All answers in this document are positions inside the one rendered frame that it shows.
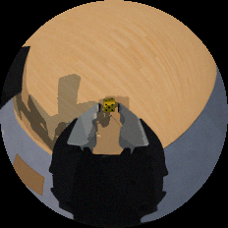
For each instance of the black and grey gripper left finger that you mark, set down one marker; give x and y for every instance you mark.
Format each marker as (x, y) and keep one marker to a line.
(80, 133)

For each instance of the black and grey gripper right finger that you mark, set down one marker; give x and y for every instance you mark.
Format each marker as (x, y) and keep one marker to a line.
(136, 134)

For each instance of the tan square mat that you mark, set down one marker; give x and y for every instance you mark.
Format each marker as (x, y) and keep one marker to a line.
(107, 133)

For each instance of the yellow die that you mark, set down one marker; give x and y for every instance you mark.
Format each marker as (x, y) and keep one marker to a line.
(109, 104)

